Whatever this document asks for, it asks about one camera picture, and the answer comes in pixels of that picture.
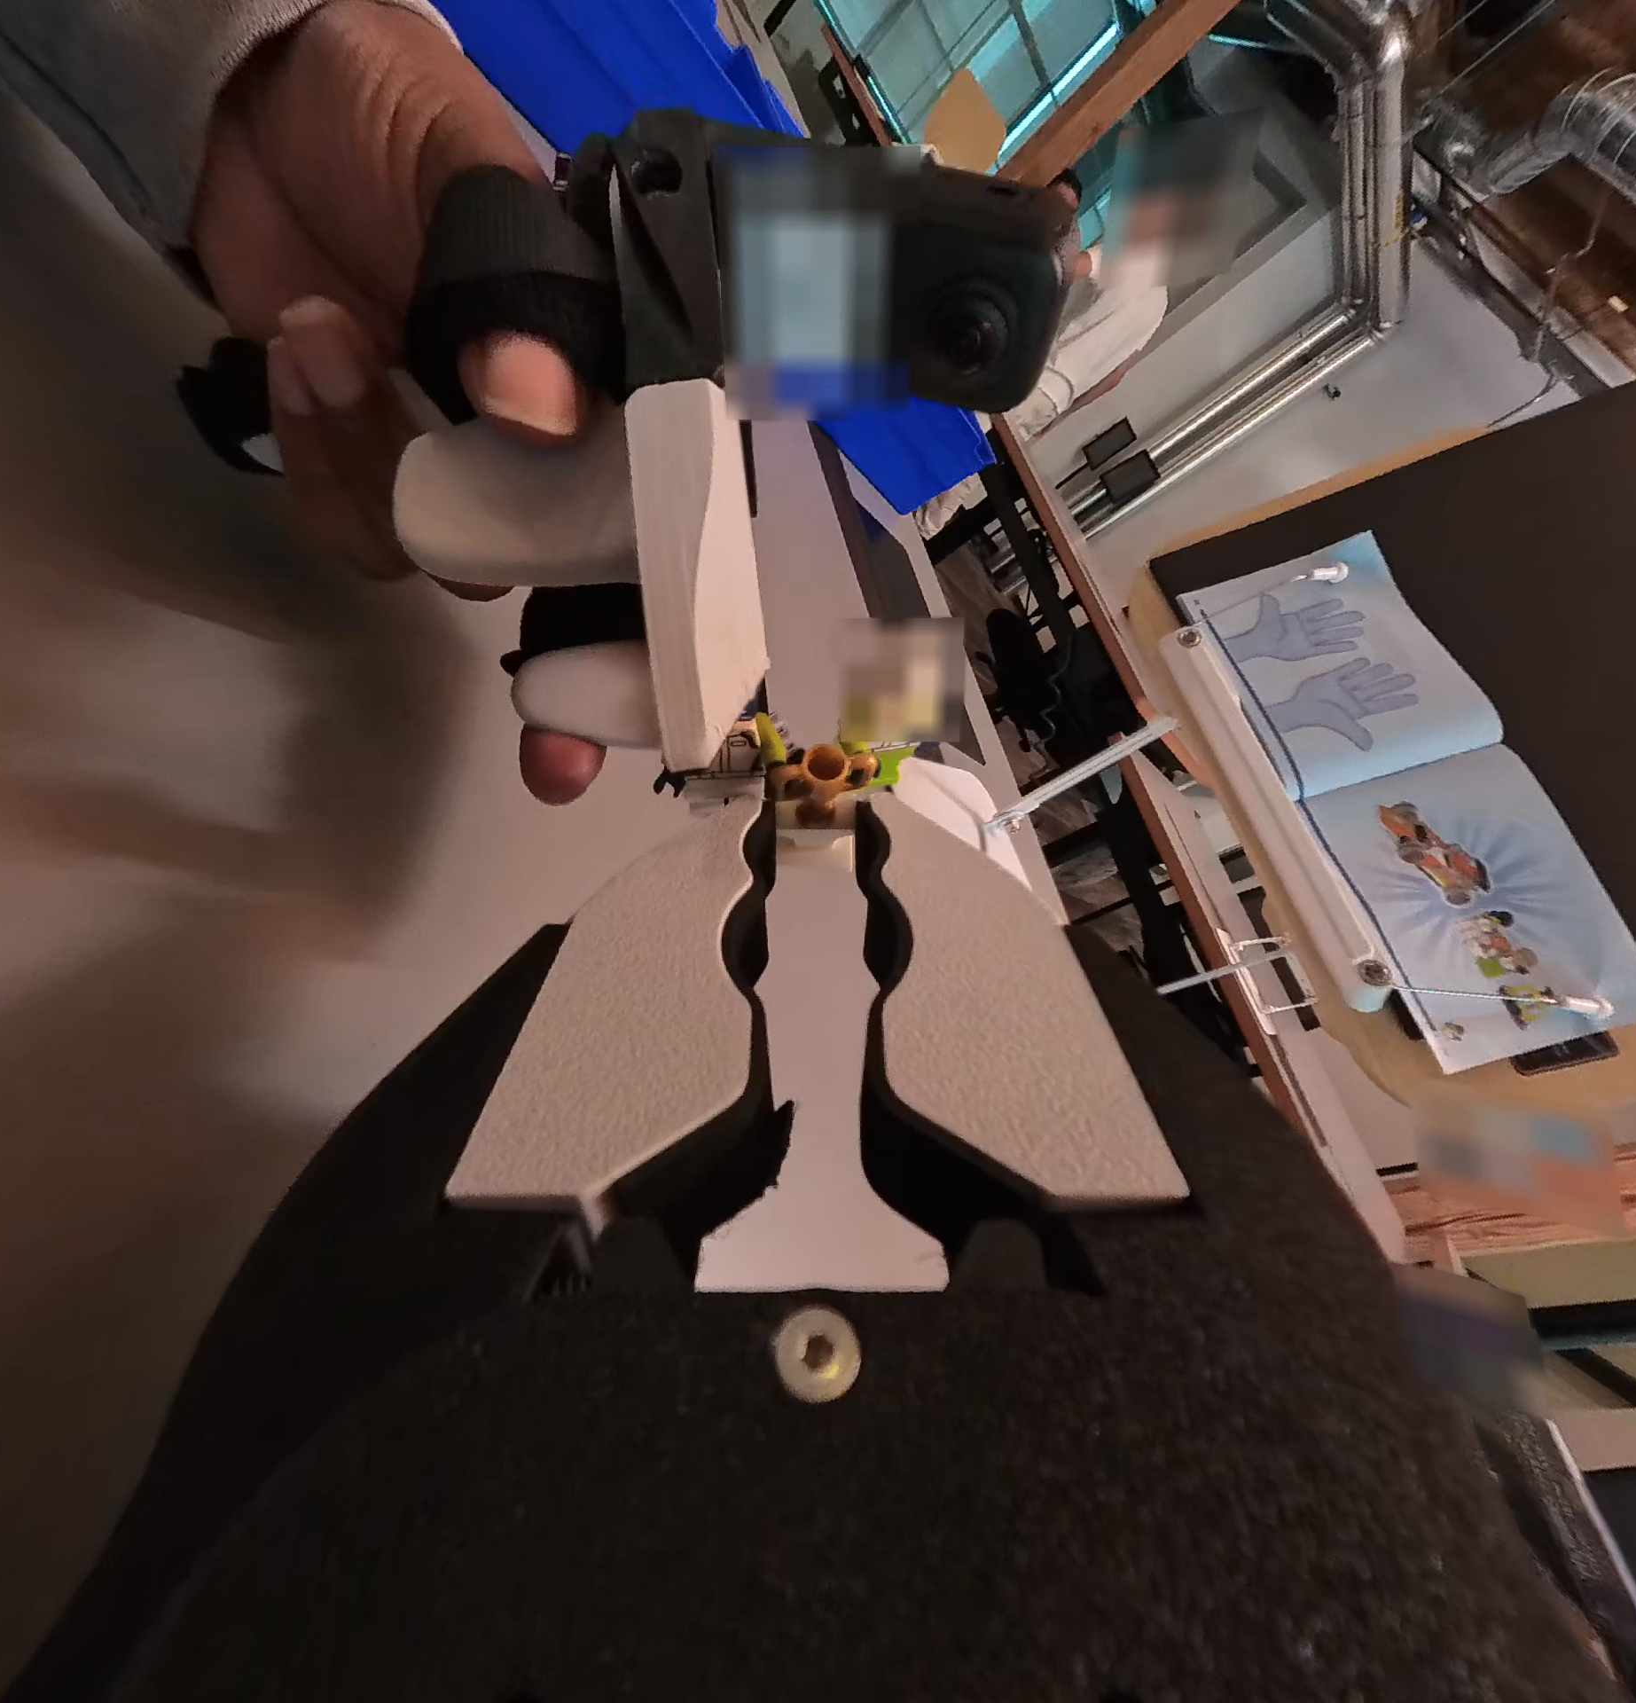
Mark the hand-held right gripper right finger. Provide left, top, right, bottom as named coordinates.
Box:
left=859, top=798, right=1192, bottom=1226

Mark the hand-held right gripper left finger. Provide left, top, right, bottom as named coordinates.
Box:
left=447, top=794, right=787, bottom=1231

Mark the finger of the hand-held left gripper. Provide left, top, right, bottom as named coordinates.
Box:
left=627, top=382, right=772, bottom=768

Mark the white booklet stand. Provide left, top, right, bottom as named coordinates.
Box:
left=899, top=545, right=1636, bottom=1066

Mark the small tan lego piece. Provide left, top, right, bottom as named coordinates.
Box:
left=793, top=741, right=865, bottom=832

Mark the lego instruction booklet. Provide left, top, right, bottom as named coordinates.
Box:
left=1178, top=532, right=1636, bottom=1079

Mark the person's left forearm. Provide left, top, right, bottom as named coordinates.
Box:
left=0, top=0, right=327, bottom=241

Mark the person's left hand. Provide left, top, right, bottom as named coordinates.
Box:
left=194, top=0, right=620, bottom=807

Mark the silver ventilation duct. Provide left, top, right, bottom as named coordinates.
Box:
left=1072, top=0, right=1636, bottom=494

